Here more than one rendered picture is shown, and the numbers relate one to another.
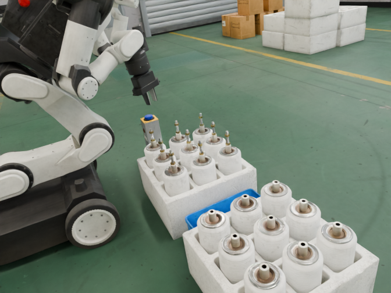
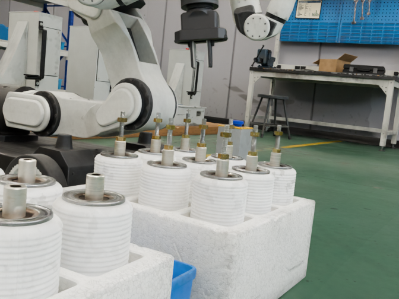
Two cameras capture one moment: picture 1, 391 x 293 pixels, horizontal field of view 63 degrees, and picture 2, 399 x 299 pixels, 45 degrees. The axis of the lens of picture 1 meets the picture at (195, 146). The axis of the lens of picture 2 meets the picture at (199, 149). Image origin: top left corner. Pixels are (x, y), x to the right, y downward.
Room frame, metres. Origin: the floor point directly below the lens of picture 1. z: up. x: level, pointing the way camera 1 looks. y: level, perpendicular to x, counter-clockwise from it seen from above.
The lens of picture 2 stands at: (0.56, -0.76, 0.39)
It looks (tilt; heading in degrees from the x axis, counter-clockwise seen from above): 7 degrees down; 53
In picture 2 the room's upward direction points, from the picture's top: 6 degrees clockwise
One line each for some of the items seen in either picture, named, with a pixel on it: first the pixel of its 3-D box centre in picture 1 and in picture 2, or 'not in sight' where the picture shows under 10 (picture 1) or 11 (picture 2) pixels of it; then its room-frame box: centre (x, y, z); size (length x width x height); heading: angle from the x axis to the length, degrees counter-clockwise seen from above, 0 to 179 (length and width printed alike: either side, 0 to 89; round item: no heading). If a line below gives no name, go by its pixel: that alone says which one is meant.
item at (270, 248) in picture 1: (271, 249); not in sight; (0.66, -0.18, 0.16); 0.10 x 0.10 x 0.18
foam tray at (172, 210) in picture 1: (194, 180); (192, 235); (1.17, 0.02, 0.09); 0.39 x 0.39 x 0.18; 21
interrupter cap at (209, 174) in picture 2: (228, 151); (221, 175); (1.10, -0.13, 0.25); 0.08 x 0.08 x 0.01
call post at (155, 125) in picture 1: (155, 147); (229, 184); (1.41, 0.20, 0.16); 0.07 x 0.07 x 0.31; 21
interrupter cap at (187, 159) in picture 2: (189, 149); (199, 161); (1.17, 0.02, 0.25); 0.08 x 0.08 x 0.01
